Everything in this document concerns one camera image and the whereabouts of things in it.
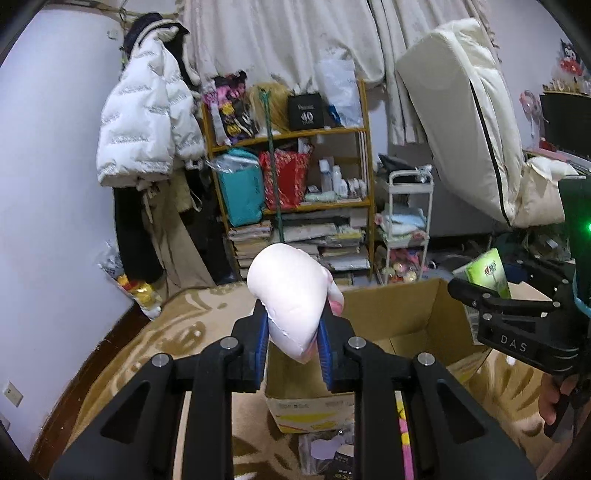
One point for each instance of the white curtain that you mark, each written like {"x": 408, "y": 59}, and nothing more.
{"x": 286, "y": 37}

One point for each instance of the pink fan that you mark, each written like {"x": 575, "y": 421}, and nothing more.
{"x": 531, "y": 108}

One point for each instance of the beige coat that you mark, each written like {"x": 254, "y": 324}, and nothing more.
{"x": 178, "y": 249}

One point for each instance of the printed cardboard box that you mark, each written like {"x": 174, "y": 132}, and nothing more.
{"x": 406, "y": 314}

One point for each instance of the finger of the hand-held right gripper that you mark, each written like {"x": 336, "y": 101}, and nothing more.
{"x": 547, "y": 268}
{"x": 471, "y": 293}

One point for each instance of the black box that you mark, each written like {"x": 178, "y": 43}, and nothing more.
{"x": 304, "y": 111}

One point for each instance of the red gift bag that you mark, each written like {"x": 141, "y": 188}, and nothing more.
{"x": 291, "y": 180}

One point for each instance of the group of white bottles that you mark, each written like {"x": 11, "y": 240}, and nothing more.
{"x": 339, "y": 182}

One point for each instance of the wooden shelf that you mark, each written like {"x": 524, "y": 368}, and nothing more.
{"x": 323, "y": 134}

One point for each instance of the green packet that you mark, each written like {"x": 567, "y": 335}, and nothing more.
{"x": 487, "y": 274}

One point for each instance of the plastic bag with yellow items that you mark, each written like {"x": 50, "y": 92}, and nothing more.
{"x": 138, "y": 290}

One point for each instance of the cream pillow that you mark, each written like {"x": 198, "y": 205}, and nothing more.
{"x": 540, "y": 194}

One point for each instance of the clear packet with lilac content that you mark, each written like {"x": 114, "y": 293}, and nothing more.
{"x": 323, "y": 450}

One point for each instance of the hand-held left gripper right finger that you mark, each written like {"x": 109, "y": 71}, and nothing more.
{"x": 326, "y": 355}

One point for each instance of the green stick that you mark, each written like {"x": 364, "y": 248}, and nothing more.
{"x": 273, "y": 175}

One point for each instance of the blond wig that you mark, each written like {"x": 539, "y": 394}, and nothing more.
{"x": 272, "y": 104}

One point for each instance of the pale pink plush toy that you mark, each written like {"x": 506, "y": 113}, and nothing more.
{"x": 286, "y": 286}

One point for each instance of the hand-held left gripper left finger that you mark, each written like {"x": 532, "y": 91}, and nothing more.
{"x": 262, "y": 333}

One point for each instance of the person's right hand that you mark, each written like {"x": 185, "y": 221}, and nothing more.
{"x": 549, "y": 397}

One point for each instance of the clear plastic bag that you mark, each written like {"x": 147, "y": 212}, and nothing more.
{"x": 339, "y": 87}

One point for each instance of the white mattress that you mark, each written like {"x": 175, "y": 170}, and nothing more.
{"x": 466, "y": 120}

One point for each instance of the stack of books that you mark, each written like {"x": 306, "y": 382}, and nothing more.
{"x": 249, "y": 244}

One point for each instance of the teal bag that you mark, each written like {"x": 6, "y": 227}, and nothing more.
{"x": 240, "y": 191}

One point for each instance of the white trolley cart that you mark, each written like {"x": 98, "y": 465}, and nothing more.
{"x": 406, "y": 180}

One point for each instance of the dark hat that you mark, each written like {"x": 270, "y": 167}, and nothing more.
{"x": 147, "y": 27}

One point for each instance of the black monitor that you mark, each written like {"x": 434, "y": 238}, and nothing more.
{"x": 565, "y": 120}

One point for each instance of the white puffer jacket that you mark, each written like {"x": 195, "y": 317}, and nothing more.
{"x": 147, "y": 120}

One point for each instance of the black and pink patterned bag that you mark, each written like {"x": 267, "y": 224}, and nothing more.
{"x": 233, "y": 115}

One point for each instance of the cartoon figure decoration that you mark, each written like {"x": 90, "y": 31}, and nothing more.
{"x": 570, "y": 62}

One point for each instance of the black coat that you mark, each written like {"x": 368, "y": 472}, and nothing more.
{"x": 136, "y": 235}

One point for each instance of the wall outlet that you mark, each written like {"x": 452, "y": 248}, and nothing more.
{"x": 13, "y": 393}

